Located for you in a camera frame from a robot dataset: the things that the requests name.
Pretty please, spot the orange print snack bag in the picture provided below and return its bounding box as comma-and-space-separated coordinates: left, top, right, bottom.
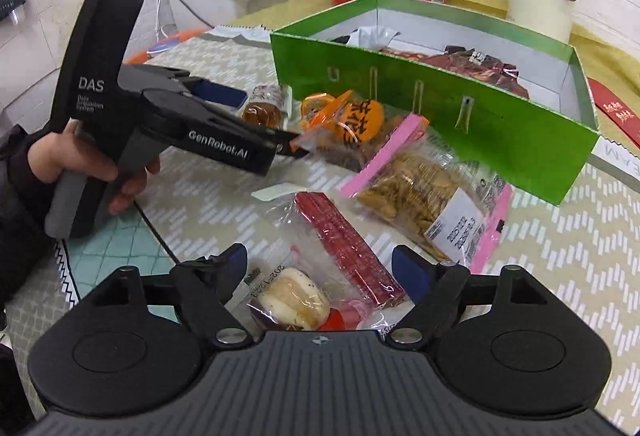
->
290, 90, 407, 172

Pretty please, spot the cookie bag pink zipper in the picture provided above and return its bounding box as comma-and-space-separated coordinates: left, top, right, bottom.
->
341, 113, 513, 273

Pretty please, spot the bread bun packet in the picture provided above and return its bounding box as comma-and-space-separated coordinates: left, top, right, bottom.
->
224, 259, 371, 333

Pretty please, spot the white seaweed snack packet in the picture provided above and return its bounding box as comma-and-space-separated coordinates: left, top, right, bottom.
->
333, 26, 399, 51

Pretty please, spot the dark red meat pouch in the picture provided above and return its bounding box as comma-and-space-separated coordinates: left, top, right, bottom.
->
382, 45, 529, 100

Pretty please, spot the red stick snack packet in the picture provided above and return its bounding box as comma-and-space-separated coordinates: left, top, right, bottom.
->
293, 191, 406, 309

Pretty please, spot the green cardboard box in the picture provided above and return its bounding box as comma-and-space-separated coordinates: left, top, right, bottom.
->
271, 0, 599, 204

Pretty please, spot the person left hand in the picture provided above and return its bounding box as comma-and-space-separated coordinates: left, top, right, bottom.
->
27, 119, 163, 217

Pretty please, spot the red envelope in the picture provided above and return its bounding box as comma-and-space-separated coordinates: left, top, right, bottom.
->
588, 78, 640, 148

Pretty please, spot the small brown jelly packet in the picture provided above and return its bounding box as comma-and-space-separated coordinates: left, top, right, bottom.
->
242, 84, 293, 129

